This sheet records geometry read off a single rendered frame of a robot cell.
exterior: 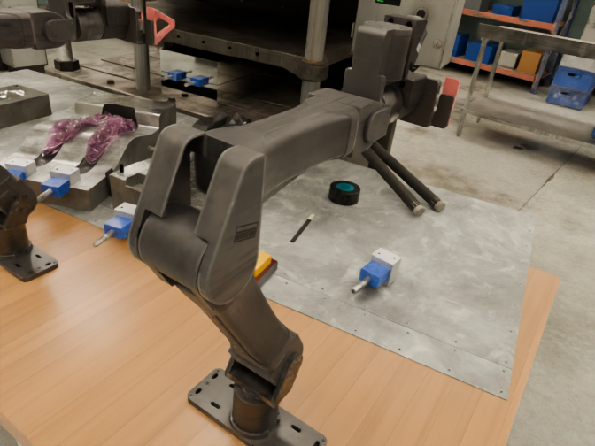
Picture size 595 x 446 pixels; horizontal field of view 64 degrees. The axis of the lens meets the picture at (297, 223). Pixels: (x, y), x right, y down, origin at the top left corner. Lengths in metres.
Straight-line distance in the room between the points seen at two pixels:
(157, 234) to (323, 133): 0.19
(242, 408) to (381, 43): 0.47
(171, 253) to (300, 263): 0.63
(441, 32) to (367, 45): 1.02
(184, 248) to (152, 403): 0.40
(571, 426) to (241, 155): 1.84
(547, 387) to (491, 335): 1.22
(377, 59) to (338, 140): 0.12
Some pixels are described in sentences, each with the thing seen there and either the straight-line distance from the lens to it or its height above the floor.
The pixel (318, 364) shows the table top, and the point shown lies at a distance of 0.80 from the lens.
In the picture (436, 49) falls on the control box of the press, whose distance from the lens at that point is 1.60.
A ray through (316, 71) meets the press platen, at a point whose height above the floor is 1.02.
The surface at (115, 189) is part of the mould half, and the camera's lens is 1.14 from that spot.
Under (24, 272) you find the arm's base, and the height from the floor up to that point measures 0.81.
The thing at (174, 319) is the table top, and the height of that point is 0.80.
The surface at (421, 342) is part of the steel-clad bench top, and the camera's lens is 0.88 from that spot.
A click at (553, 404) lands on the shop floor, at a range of 2.11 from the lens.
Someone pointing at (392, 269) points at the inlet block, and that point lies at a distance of 0.96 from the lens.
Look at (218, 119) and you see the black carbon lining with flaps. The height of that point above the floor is 0.94.
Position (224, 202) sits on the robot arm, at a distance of 0.36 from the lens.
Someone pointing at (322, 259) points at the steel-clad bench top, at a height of 0.80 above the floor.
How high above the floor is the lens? 1.38
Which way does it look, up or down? 31 degrees down
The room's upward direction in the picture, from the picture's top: 7 degrees clockwise
